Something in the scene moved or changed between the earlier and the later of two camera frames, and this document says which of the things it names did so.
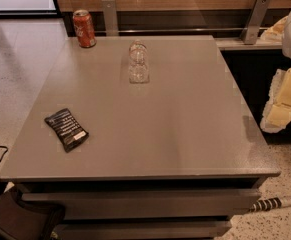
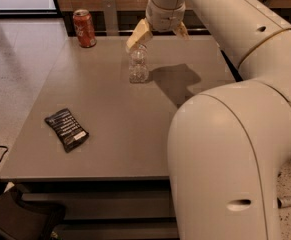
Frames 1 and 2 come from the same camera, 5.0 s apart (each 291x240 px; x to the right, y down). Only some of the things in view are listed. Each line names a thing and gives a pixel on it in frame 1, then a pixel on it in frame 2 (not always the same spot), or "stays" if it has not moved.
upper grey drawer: (147, 204) stays
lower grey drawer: (142, 229) stays
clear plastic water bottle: (139, 72) stays
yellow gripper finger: (275, 33) to (182, 31)
